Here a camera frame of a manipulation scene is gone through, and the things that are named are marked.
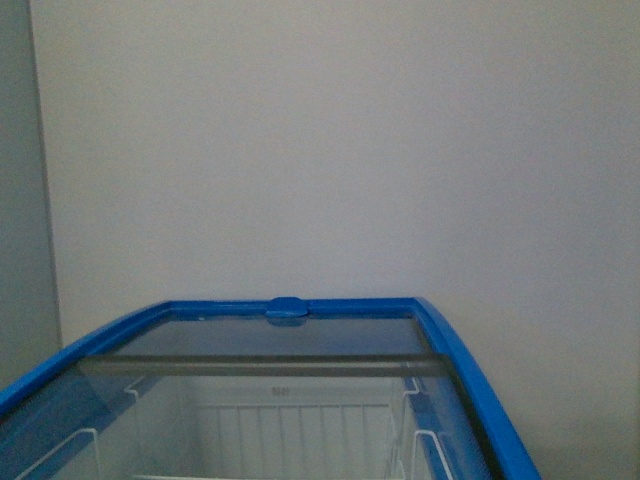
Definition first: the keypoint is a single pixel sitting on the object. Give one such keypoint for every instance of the sliding glass lid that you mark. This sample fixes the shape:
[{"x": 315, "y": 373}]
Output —
[
  {"x": 275, "y": 332},
  {"x": 448, "y": 408}
]

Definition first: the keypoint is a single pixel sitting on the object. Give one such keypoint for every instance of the white chest freezer blue rim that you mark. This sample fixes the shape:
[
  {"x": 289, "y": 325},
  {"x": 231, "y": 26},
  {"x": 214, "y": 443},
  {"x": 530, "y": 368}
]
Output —
[{"x": 443, "y": 340}]

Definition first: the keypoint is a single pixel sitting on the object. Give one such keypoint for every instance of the white wire freezer basket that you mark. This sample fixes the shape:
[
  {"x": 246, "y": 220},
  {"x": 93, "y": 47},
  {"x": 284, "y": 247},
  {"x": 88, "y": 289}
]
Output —
[{"x": 206, "y": 427}]

